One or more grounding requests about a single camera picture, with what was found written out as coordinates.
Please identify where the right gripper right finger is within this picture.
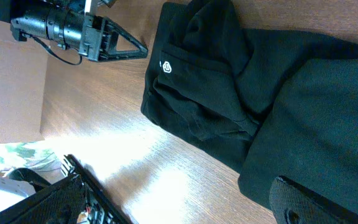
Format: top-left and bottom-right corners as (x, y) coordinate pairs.
(269, 176), (358, 224)

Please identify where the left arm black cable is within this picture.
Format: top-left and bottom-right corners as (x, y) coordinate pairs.
(31, 35), (83, 67)

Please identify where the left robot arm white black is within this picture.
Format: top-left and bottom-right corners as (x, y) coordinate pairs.
(0, 0), (148, 62)

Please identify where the black t-shirt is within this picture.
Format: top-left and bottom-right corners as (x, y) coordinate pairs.
(141, 1), (358, 214)

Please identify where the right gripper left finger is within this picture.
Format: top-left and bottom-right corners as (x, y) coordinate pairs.
(0, 174), (85, 224)

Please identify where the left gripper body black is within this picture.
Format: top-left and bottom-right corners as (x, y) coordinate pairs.
(78, 14), (111, 62)

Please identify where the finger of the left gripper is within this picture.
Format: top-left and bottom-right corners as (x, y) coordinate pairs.
(103, 17), (148, 62)

